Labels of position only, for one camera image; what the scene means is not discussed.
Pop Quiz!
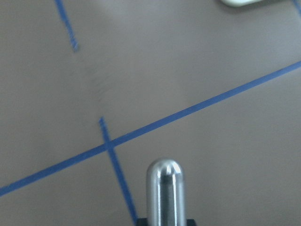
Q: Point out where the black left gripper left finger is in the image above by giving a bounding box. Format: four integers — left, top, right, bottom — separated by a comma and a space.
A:
136, 218, 148, 226

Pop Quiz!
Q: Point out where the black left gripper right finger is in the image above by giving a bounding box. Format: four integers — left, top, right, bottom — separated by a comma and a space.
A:
186, 219, 197, 226

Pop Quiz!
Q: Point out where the steel muddler black tip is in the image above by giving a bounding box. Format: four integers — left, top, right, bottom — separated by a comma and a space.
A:
146, 158, 187, 226

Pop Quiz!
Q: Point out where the cream bear print tray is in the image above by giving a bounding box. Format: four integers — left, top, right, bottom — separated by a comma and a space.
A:
221, 0, 262, 7

